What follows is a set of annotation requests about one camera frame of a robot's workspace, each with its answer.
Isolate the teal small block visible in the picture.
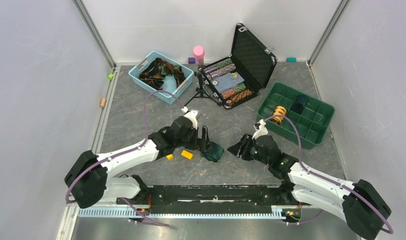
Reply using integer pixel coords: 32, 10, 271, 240
286, 57, 297, 63

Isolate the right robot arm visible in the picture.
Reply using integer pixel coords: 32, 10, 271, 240
228, 134, 392, 240

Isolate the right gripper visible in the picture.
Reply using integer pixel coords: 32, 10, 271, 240
227, 133, 271, 167

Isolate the aluminium slotted rail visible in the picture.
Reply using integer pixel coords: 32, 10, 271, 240
55, 185, 367, 240

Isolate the black open carrying case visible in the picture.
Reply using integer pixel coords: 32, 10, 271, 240
202, 23, 277, 109

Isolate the purple small block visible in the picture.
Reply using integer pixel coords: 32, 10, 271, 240
188, 57, 196, 64

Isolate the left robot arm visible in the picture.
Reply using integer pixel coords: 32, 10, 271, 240
64, 116, 214, 209

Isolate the yellow rectangular block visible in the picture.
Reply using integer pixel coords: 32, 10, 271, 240
181, 150, 194, 160

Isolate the green navy striped tie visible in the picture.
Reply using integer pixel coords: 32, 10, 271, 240
201, 141, 225, 163

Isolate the rolled navy tie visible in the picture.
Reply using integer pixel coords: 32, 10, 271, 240
290, 94, 309, 114

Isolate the light blue perforated basket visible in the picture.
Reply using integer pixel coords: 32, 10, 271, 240
128, 51, 194, 105

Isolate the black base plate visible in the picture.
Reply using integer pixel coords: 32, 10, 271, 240
128, 184, 299, 214

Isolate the black small tripod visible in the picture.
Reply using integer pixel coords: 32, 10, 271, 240
184, 65, 221, 106

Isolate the orange block on rail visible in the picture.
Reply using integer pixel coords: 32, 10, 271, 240
99, 98, 106, 108

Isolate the green compartment tray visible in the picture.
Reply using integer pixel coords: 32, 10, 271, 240
256, 82, 335, 150

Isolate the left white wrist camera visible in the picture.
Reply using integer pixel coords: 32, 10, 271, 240
181, 106, 200, 130

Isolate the pile of dark ties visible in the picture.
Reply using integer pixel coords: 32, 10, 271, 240
139, 57, 186, 91

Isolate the pink cylinder on tripod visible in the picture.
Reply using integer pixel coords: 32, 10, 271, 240
193, 45, 205, 66

